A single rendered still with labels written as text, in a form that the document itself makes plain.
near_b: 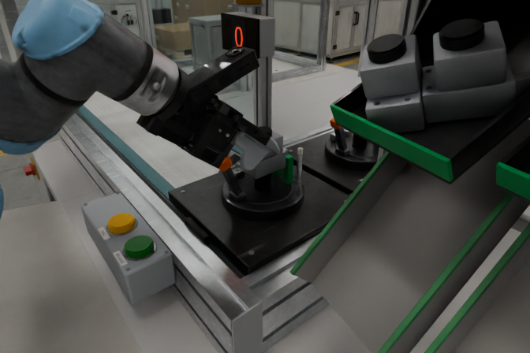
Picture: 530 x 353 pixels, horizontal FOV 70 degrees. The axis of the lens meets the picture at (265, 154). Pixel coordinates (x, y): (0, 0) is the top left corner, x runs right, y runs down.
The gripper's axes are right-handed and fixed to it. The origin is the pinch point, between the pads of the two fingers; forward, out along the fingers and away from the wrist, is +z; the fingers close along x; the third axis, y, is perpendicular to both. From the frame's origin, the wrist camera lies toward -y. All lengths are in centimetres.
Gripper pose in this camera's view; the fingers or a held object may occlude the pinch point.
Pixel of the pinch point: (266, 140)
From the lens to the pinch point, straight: 60.3
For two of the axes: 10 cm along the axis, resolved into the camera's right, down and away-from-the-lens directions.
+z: 5.9, 3.7, 7.2
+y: -5.1, 8.6, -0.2
